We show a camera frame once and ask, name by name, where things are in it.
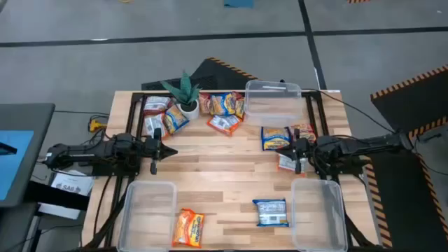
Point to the plain white sheet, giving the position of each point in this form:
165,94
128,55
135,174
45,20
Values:
57,211

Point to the clear plastic bin with label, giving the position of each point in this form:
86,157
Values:
273,105

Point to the grey desk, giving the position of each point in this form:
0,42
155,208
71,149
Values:
38,119

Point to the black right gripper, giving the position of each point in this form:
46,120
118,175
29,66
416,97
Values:
308,148

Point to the orange Maruchan noodle pack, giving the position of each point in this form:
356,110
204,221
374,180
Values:
224,123
287,164
188,228

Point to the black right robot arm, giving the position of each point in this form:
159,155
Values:
350,145

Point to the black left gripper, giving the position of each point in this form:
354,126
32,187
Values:
147,147

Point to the black mat with hazard stripes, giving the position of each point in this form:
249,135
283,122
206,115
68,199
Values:
217,75
413,101
402,203

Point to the printed white paper sheet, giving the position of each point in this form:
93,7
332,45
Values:
71,183

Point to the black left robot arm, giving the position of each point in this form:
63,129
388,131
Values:
87,150

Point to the black desk base bar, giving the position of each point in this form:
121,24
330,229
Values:
56,196

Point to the blue floor mat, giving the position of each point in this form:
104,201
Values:
238,3

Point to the green plant in white pot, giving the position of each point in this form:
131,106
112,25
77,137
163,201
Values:
189,110

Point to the grey stand foot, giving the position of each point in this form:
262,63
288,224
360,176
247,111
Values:
434,134

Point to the blue Maruchan noodle pack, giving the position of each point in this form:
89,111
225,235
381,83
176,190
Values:
222,104
274,138
271,213
175,119

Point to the black aluminium rig frame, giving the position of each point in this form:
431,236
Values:
137,95

